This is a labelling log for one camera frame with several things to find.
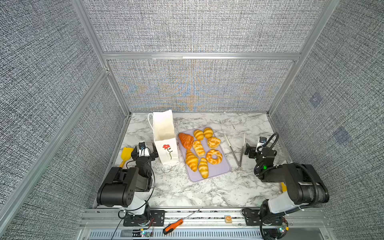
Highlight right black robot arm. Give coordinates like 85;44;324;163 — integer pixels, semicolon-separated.
245;144;330;217

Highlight large striped croissant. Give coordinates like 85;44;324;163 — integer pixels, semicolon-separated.
186;150;199;172

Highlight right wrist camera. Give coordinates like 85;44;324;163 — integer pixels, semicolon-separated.
257;137;267;148

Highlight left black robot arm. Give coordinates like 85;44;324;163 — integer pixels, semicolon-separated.
97;142;159;218

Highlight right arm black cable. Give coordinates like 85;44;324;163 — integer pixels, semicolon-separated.
253;132;319;208

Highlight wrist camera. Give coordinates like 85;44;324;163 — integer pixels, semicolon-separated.
138;142;151;157
257;137;267;148

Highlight orange handled screwdriver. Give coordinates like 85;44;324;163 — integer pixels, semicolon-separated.
163;210;200;235

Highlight small striped roll left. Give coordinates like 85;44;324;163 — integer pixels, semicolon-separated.
194;130;205;141

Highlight yellow silicone spatula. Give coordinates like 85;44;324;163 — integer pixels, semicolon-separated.
119;147;134;168

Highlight small orange square object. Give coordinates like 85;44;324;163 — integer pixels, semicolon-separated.
225;215;233;224

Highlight steel tongs with white tips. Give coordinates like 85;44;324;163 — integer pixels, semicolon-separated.
224;134;246;171

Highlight small striped croissant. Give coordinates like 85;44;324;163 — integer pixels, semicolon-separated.
198;158;209;179

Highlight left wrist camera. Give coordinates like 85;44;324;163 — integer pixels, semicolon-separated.
138;142;151;157

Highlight dark orange triangular pastry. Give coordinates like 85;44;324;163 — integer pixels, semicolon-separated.
178;133;195;150

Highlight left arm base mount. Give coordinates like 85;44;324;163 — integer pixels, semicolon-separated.
118;210;166;238

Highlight braided ring bread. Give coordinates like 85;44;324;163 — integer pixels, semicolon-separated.
206;149;223;165

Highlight golden knotted puff pastry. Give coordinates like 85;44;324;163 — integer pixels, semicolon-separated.
207;137;221;149

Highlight twisted flaky pastry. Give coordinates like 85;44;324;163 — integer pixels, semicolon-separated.
193;140;206;157

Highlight yellow object behind right arm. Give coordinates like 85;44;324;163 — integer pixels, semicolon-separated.
281;183;287;193

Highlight white paper bag with flower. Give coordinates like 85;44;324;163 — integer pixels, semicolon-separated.
148;110;179;165

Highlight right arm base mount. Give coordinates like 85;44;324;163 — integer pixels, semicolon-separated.
241;208;289;240

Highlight lilac plastic tray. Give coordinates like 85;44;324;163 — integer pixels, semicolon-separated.
178;127;231;182

